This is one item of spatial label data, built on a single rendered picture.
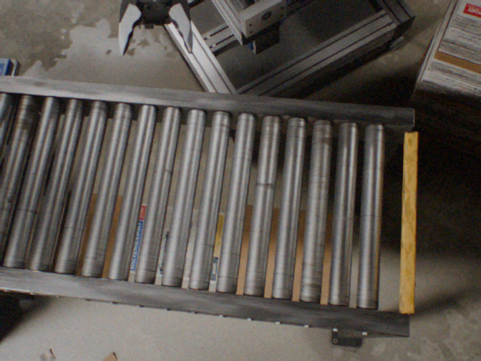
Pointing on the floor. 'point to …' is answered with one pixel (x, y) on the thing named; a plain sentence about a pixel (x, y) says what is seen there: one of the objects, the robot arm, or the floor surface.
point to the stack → (451, 84)
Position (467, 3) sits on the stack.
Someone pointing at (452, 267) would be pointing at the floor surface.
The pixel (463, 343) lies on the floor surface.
